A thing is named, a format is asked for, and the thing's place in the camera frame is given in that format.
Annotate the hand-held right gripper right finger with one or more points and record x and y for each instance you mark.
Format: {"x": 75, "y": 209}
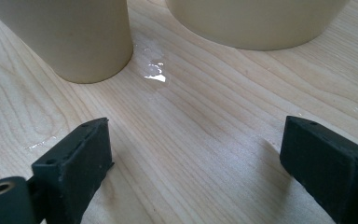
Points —
{"x": 326, "y": 161}

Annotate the wide beige bowl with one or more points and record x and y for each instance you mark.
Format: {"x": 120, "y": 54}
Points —
{"x": 254, "y": 21}

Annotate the beige cup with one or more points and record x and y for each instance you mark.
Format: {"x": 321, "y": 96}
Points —
{"x": 74, "y": 34}

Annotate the clear water spill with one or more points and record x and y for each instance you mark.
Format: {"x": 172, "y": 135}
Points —
{"x": 154, "y": 68}

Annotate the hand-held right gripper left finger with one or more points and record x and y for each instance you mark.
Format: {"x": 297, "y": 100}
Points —
{"x": 74, "y": 165}

